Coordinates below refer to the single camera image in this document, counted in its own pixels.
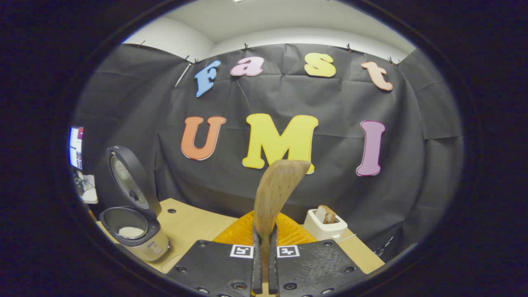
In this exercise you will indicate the white side table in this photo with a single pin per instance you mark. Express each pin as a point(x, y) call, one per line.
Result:
point(90, 192)

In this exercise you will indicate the brown bread slice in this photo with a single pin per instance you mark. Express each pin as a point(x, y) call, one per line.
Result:
point(328, 214)

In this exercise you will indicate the black backdrop cloth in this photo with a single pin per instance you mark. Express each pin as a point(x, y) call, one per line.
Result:
point(288, 103)

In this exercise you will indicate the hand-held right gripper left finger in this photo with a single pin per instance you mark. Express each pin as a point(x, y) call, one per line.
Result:
point(218, 268)

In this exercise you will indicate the grey rice cooker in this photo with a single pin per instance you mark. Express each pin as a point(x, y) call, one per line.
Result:
point(136, 243)

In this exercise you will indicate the computer monitor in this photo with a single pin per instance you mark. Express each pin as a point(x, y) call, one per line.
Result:
point(76, 146)

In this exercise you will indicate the white toaster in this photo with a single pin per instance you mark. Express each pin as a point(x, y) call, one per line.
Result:
point(321, 231)

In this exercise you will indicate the wooden spoon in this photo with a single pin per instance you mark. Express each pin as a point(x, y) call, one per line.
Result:
point(276, 189)

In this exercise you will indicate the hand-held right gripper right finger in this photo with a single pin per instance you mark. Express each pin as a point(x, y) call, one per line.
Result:
point(313, 268)

